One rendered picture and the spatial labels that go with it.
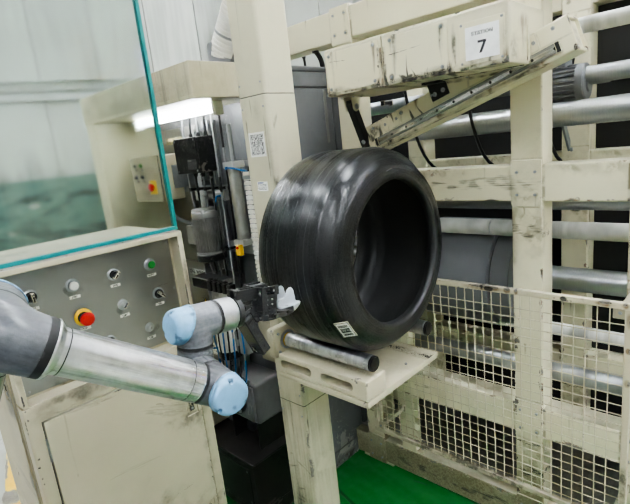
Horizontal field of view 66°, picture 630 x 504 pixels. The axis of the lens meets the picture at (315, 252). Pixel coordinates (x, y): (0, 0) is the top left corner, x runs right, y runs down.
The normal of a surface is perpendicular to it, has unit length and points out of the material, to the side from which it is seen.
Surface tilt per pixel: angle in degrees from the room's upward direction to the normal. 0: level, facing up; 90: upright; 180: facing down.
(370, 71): 90
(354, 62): 90
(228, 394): 90
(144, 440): 90
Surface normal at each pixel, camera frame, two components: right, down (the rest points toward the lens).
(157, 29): 0.52, 0.13
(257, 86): -0.68, 0.23
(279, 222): -0.66, -0.21
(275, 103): 0.72, 0.07
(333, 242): -0.02, 0.00
